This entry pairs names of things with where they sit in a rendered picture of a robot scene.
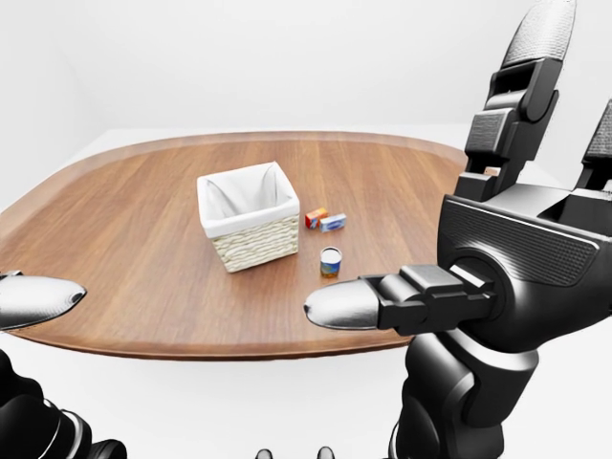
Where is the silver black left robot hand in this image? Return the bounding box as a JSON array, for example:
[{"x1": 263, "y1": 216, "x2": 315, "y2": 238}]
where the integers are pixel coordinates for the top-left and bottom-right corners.
[{"x1": 0, "y1": 270, "x2": 89, "y2": 332}]

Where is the small orange food box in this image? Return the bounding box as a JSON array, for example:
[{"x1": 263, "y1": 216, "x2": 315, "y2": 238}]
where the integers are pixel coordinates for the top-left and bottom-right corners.
[{"x1": 304, "y1": 207, "x2": 330, "y2": 230}]

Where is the alphabet soup tin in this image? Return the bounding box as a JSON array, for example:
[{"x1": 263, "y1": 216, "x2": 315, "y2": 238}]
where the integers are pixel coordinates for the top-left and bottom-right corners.
[{"x1": 318, "y1": 246, "x2": 343, "y2": 279}]

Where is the small blue white food box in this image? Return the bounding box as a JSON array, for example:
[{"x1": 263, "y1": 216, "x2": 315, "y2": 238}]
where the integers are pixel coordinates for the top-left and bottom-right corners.
[{"x1": 318, "y1": 213, "x2": 349, "y2": 234}]

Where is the wicker basket with white liner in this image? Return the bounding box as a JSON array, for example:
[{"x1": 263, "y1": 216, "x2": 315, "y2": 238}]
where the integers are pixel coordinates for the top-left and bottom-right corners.
[{"x1": 196, "y1": 161, "x2": 301, "y2": 274}]

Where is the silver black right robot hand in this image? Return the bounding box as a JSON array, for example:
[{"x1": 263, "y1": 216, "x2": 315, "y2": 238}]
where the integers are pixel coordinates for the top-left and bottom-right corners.
[{"x1": 303, "y1": 0, "x2": 612, "y2": 356}]

